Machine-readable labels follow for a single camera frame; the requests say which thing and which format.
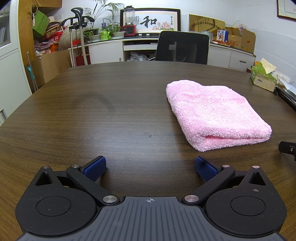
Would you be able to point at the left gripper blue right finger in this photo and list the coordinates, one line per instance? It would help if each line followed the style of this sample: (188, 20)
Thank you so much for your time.
(215, 178)

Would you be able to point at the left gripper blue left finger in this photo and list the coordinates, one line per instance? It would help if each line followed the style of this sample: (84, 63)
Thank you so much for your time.
(84, 177)

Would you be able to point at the pink towel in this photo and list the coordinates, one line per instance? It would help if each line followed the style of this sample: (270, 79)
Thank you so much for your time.
(214, 116)

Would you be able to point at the green tissue box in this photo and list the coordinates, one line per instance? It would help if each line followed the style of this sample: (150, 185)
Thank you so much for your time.
(261, 75)

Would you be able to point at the large cardboard box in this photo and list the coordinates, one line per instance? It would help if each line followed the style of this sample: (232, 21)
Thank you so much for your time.
(48, 66)

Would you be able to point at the black office chair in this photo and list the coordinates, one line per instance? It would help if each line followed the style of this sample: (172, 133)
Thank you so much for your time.
(185, 47)

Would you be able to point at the white low cabinet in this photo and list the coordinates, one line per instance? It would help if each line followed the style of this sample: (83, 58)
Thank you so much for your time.
(122, 49)

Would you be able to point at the red base blender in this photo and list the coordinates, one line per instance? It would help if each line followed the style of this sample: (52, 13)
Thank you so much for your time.
(128, 26)

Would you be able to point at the framed calligraphy lotus picture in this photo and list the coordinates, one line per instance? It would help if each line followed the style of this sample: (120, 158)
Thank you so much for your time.
(151, 21)

